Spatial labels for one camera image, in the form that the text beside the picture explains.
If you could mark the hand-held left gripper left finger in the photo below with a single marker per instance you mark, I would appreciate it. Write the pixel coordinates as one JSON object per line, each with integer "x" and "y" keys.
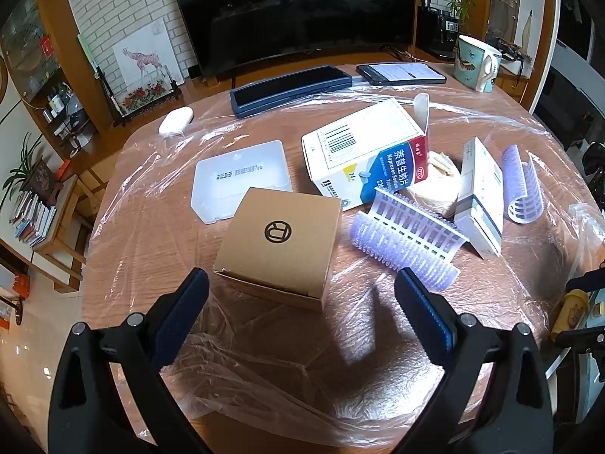
{"x": 182, "y": 312}

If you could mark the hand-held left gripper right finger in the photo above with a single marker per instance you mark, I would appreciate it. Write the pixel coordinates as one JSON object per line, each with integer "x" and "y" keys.
{"x": 425, "y": 314}

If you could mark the brown cardboard box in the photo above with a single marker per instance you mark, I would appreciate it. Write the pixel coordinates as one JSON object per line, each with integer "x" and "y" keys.
{"x": 279, "y": 241}

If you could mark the white tissue ball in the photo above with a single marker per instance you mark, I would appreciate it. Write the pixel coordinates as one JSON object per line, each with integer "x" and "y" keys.
{"x": 437, "y": 189}

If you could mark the white and blue medicine box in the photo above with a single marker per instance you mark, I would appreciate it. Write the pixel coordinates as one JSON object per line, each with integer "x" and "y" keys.
{"x": 359, "y": 156}

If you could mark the purple hair roller strip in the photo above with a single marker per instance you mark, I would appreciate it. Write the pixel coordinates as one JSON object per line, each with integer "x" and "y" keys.
{"x": 411, "y": 239}

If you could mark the clear plastic table sheet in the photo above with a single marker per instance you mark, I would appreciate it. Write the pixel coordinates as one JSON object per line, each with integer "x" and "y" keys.
{"x": 156, "y": 227}

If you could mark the small white carton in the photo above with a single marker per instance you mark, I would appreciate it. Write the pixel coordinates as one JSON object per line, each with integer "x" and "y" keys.
{"x": 479, "y": 198}

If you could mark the wooden side table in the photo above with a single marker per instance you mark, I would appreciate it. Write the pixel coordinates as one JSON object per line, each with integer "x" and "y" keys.
{"x": 64, "y": 246}

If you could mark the white plastic tray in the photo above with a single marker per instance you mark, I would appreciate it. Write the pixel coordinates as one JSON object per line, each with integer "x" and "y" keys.
{"x": 236, "y": 179}

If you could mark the yellow plastic object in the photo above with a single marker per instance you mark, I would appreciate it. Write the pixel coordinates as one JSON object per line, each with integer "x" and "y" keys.
{"x": 572, "y": 314}

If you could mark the purple curled roller strip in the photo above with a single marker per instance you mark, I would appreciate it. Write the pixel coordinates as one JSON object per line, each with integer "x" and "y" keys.
{"x": 515, "y": 179}

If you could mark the stack of books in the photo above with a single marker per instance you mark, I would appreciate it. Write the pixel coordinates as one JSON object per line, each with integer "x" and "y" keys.
{"x": 33, "y": 220}

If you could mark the white computer mouse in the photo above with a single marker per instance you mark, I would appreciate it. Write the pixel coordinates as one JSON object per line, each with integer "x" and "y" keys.
{"x": 176, "y": 120}

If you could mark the long-leaved potted plant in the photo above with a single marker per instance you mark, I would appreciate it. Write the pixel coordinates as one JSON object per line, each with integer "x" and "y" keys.
{"x": 28, "y": 170}

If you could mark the framed flower painting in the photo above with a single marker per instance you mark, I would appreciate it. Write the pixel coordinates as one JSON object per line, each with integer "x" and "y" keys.
{"x": 142, "y": 94}

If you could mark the black smartphone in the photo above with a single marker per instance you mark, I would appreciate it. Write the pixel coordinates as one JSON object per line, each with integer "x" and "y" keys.
{"x": 401, "y": 73}

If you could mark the dark blue flat case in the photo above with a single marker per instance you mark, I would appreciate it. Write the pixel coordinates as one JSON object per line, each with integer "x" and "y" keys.
{"x": 288, "y": 90}

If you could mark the teal and white mug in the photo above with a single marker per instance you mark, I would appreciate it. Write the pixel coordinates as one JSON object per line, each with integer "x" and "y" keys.
{"x": 472, "y": 61}

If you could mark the giraffe picture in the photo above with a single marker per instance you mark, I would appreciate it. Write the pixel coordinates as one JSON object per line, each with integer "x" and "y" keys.
{"x": 144, "y": 56}

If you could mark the black coffee machine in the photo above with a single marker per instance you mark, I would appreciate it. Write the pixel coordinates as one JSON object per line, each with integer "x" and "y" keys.
{"x": 437, "y": 28}

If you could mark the wooden display cabinet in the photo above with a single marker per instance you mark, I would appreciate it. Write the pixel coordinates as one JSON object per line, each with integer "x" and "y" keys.
{"x": 33, "y": 56}

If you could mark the small green potted plant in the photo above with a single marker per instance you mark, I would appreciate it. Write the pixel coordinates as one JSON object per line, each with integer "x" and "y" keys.
{"x": 461, "y": 7}

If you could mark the black television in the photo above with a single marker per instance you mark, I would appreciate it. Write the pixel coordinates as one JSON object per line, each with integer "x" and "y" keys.
{"x": 293, "y": 9}

